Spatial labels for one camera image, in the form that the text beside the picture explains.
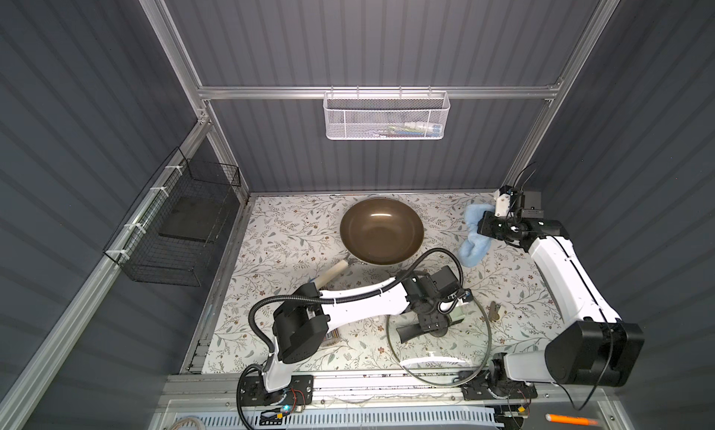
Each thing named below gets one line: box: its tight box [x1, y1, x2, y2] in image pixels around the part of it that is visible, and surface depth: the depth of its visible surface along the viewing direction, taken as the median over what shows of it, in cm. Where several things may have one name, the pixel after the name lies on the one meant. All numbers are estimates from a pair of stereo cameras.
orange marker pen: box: [544, 413, 600, 426], surface depth 71 cm
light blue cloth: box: [458, 203, 496, 268], surface depth 81 cm
